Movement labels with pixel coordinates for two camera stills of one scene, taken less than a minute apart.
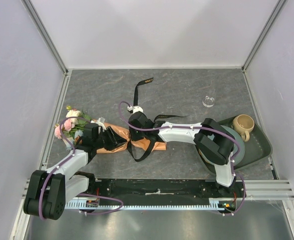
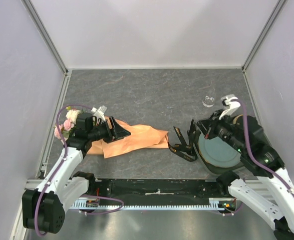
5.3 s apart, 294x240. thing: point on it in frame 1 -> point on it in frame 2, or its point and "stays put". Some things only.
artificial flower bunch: x=72 y=126 stays put
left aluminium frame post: x=46 y=35 stays put
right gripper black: x=132 y=136 -> x=208 y=126
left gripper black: x=115 y=140 -> x=116 y=132
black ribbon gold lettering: x=136 y=85 -> x=183 y=150
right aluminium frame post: x=274 y=15 stays put
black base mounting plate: x=167 y=191 stays put
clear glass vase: x=208 y=101 stays put
